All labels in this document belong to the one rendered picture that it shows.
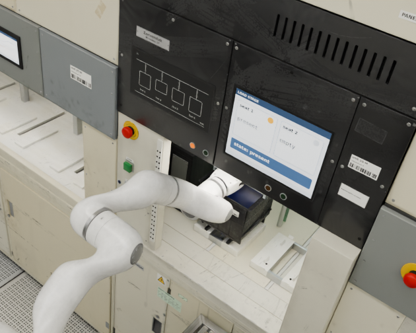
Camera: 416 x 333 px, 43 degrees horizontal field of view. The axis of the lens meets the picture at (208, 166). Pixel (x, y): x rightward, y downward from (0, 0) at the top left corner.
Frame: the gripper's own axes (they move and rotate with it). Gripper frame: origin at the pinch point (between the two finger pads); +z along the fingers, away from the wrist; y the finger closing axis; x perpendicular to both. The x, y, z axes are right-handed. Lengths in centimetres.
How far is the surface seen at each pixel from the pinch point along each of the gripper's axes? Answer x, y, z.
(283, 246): -29.5, 22.1, 4.1
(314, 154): 41, 34, -30
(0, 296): -119, -100, -47
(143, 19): 56, -24, -29
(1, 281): -119, -108, -40
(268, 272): -29.5, 24.4, -10.8
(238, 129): 37.3, 11.9, -29.8
